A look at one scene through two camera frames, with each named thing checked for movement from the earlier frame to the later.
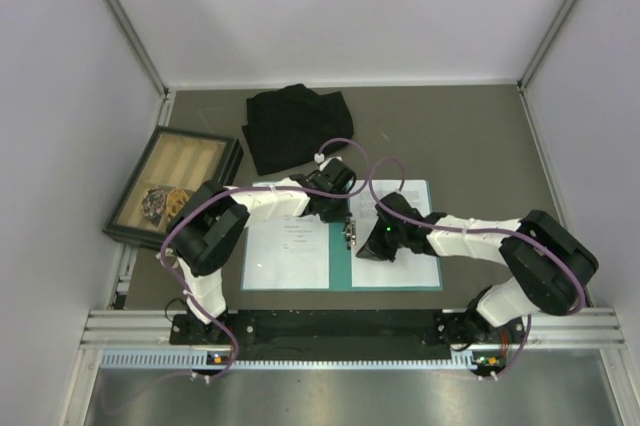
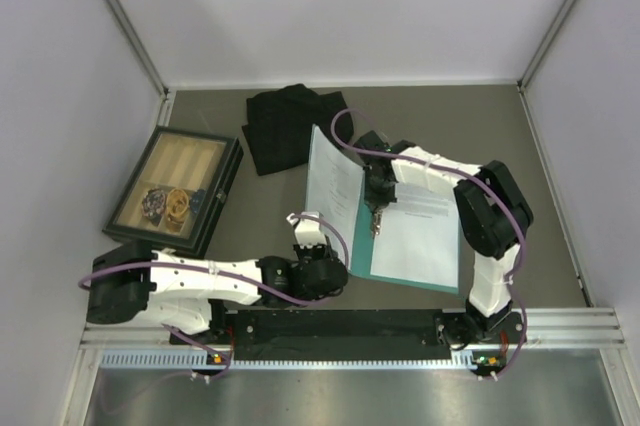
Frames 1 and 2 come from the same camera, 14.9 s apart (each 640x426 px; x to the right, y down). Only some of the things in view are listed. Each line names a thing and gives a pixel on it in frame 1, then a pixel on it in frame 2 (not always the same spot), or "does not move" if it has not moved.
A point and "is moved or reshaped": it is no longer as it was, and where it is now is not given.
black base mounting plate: [350, 335] does not move
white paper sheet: [408, 269] is moved or reshaped
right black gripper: [374, 249] -> [374, 199]
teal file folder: [295, 251] is moved or reshaped
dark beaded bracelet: [153, 202] does not move
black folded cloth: [288, 125] does not move
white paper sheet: [288, 252] is moved or reshaped
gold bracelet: [176, 200] does not move
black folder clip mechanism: [351, 233] is moved or reshaped
